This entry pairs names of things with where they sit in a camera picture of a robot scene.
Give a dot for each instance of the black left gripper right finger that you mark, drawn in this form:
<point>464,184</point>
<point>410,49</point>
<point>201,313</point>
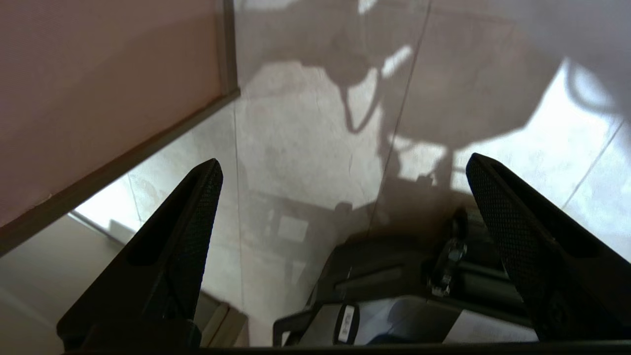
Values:
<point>542,256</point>

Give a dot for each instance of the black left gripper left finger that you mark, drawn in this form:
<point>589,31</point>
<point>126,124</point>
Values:
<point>162,276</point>

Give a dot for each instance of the black wheeled robot base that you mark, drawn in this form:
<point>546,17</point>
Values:
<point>384,276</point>

